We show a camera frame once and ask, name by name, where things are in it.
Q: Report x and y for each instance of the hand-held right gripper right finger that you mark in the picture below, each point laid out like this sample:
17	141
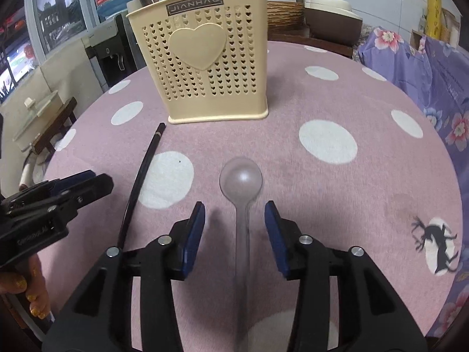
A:
274	236

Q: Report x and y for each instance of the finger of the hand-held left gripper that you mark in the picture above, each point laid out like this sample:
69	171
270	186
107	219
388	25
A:
78	176
97	187

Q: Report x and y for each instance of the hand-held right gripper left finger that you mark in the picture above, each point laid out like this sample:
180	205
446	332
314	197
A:
194	236

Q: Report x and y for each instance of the black chopstick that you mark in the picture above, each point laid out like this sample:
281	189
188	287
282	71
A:
143	176

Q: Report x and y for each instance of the small matte metal spoon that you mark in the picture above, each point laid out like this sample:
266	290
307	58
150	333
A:
240	181

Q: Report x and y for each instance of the beige perforated utensil holder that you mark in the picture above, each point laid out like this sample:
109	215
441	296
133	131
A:
205	91

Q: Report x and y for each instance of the person's left hand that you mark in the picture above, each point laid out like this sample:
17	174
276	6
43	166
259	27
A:
34	293

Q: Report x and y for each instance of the wooden stool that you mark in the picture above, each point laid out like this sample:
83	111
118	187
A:
58	124

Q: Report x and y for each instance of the pink polka dot tablecloth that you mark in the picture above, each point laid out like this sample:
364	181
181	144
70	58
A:
329	198

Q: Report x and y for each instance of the beige panel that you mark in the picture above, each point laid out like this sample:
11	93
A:
69	73

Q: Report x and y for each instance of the dark water dispenser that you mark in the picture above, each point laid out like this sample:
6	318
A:
110	55

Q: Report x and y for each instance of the dark wooden stand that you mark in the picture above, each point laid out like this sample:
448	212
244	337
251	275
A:
322	46

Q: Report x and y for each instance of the woven wicker basket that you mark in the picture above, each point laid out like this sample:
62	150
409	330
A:
284	16

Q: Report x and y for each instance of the brown pot with cream lid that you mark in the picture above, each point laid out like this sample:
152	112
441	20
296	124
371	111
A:
329	22

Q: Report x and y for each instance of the purple floral blanket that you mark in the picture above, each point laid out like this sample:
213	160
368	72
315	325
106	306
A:
447	80

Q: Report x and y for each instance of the yellow package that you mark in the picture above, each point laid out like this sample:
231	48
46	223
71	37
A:
433	11

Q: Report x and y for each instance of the wall poster with photos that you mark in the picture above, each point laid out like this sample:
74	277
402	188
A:
55	11

